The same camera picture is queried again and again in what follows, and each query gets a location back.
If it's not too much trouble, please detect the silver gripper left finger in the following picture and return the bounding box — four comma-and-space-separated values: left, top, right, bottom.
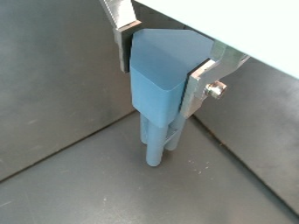
98, 0, 141, 73

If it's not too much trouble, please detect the blue three prong object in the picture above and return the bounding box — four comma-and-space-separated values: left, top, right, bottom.
129, 29, 212, 166

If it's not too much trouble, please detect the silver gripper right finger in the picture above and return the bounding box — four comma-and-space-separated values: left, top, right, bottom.
180, 41, 249, 118

